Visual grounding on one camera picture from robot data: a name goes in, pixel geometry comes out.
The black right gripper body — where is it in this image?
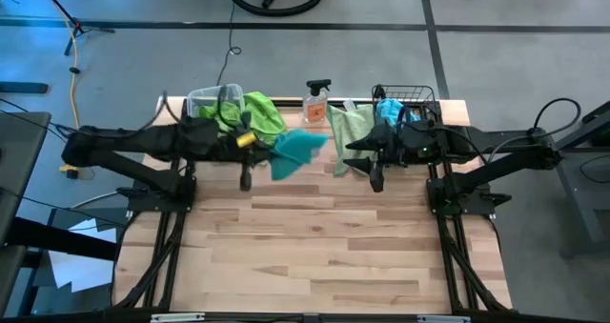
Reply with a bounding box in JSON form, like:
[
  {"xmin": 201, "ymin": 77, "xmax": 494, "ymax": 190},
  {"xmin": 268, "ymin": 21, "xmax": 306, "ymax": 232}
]
[{"xmin": 369, "ymin": 121, "xmax": 431, "ymax": 193}]

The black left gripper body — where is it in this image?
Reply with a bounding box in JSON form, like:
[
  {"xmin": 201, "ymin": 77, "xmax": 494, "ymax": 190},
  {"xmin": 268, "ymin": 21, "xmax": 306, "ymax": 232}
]
[{"xmin": 216, "ymin": 111, "xmax": 255, "ymax": 191}]

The pale green microfiber towel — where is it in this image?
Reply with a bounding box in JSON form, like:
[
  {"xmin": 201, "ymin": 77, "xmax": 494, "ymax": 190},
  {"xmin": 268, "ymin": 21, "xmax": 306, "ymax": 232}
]
[{"xmin": 326, "ymin": 103, "xmax": 378, "ymax": 177}]

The teal microfiber towel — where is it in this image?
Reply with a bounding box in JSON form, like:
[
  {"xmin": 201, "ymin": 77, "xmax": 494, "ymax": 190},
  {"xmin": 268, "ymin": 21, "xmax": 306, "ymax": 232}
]
[{"xmin": 269, "ymin": 127, "xmax": 330, "ymax": 182}]

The blue microfiber towel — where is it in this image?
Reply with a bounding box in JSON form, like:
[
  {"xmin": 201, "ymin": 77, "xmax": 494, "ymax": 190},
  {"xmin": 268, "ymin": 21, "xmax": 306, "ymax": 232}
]
[{"xmin": 375, "ymin": 97, "xmax": 423, "ymax": 129}]

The clear plastic bin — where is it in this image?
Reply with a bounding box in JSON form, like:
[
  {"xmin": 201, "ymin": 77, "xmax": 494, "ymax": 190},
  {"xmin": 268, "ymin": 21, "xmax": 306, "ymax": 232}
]
[{"xmin": 184, "ymin": 83, "xmax": 245, "ymax": 133}]

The spray bottle with orange label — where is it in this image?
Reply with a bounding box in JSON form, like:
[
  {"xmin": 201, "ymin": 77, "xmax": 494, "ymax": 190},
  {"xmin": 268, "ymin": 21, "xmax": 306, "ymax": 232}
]
[{"xmin": 302, "ymin": 78, "xmax": 333, "ymax": 125}]

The grey metal stand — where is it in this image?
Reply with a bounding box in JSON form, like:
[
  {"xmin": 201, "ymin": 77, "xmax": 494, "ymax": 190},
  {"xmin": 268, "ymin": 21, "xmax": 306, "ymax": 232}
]
[{"xmin": 523, "ymin": 98, "xmax": 610, "ymax": 260}]

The black support beam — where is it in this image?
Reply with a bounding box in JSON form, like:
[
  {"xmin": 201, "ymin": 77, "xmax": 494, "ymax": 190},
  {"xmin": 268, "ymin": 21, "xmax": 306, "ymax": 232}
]
[{"xmin": 0, "ymin": 216, "xmax": 120, "ymax": 262}]

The white paper sheet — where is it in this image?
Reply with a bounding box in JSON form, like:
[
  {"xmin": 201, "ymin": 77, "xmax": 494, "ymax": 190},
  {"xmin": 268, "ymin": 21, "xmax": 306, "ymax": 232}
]
[{"xmin": 49, "ymin": 217, "xmax": 119, "ymax": 294}]

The grey desk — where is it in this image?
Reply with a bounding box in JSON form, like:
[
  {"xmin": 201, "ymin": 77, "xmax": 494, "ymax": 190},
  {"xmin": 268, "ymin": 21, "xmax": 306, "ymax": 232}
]
[{"xmin": 0, "ymin": 111, "xmax": 52, "ymax": 314}]

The dark flat bar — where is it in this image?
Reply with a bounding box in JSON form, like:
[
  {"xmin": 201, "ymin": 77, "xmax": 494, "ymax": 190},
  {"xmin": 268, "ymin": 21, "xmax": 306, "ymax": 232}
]
[{"xmin": 0, "ymin": 80, "xmax": 50, "ymax": 95}]

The black tripod stand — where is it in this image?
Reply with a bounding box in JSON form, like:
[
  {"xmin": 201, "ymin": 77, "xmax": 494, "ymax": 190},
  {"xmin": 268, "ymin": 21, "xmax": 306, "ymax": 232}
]
[{"xmin": 33, "ymin": 0, "xmax": 116, "ymax": 57}]

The black wire basket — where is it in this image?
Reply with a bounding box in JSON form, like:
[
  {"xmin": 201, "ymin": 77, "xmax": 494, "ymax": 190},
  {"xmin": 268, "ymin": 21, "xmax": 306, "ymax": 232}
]
[{"xmin": 371, "ymin": 84, "xmax": 443, "ymax": 168}]

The thin black floor cable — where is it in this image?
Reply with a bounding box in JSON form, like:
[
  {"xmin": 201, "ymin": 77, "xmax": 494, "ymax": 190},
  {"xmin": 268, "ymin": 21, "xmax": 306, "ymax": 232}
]
[{"xmin": 215, "ymin": 0, "xmax": 243, "ymax": 85}]

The black aluminium table frame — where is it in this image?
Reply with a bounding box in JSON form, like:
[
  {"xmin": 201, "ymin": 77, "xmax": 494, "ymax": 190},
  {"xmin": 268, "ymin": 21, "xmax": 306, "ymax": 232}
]
[{"xmin": 108, "ymin": 96, "xmax": 515, "ymax": 323}]

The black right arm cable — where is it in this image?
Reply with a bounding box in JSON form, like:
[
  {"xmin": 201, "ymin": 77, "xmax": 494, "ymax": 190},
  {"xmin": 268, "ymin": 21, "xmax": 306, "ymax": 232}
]
[{"xmin": 485, "ymin": 97, "xmax": 582, "ymax": 165}]

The silver frame bracket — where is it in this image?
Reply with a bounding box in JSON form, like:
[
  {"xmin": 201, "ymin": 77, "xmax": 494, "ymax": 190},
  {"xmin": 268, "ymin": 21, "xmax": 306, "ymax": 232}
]
[
  {"xmin": 150, "ymin": 313, "xmax": 207, "ymax": 323},
  {"xmin": 417, "ymin": 314, "xmax": 472, "ymax": 323}
]

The yellow extension cord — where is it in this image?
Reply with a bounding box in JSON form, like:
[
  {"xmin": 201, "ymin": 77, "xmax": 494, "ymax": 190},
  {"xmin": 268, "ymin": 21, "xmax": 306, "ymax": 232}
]
[{"xmin": 47, "ymin": 0, "xmax": 82, "ymax": 180}]

